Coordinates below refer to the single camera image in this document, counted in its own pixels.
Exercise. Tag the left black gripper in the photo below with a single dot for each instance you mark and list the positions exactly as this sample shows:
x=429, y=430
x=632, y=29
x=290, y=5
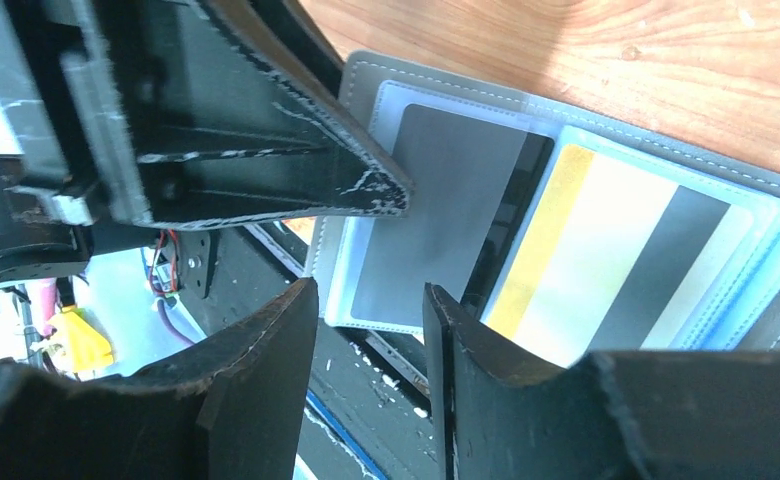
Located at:
x=19, y=132

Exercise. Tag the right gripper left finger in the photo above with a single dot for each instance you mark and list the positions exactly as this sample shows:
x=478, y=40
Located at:
x=228, y=407

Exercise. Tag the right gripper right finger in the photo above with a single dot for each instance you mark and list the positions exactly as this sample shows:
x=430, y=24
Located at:
x=501, y=412

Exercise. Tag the black credit card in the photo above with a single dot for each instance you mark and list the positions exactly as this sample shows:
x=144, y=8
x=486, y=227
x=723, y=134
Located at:
x=515, y=201

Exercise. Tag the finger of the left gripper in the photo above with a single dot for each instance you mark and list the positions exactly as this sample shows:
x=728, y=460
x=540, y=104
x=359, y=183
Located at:
x=207, y=114

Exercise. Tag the grey card holder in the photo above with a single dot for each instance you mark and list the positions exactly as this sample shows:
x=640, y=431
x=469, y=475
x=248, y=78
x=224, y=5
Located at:
x=377, y=88

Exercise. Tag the grey card in holder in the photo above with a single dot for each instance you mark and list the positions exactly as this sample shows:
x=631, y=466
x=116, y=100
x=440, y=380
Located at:
x=460, y=166

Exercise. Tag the gold credit card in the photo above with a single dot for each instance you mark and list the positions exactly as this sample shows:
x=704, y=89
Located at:
x=625, y=251

